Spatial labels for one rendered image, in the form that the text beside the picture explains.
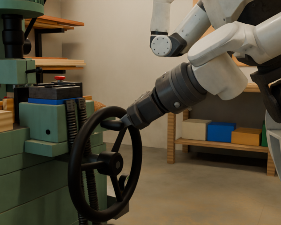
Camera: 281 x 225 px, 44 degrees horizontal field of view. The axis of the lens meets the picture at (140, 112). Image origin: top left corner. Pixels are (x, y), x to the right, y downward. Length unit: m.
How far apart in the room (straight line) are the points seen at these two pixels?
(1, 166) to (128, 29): 3.85
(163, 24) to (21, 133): 0.68
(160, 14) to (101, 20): 3.51
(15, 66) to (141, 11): 3.60
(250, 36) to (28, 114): 0.56
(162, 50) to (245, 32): 0.66
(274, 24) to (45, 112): 0.54
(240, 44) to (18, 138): 0.56
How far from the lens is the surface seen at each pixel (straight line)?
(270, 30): 0.64
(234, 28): 0.65
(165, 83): 0.70
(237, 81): 0.69
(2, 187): 0.90
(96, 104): 1.15
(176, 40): 1.26
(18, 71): 1.04
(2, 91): 1.29
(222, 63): 0.67
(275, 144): 1.18
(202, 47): 0.67
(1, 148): 0.87
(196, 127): 3.83
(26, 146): 0.91
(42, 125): 0.88
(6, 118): 0.88
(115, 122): 0.79
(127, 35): 4.59
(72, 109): 0.86
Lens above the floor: 1.05
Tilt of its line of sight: 8 degrees down
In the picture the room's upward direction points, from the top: straight up
